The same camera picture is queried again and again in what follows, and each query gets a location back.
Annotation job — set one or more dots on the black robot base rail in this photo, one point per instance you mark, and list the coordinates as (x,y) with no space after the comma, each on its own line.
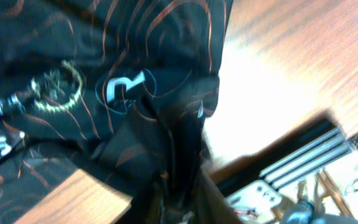
(252,184)

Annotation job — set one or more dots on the black printed cycling jersey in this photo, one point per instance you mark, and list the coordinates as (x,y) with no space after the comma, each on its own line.
(102,110)

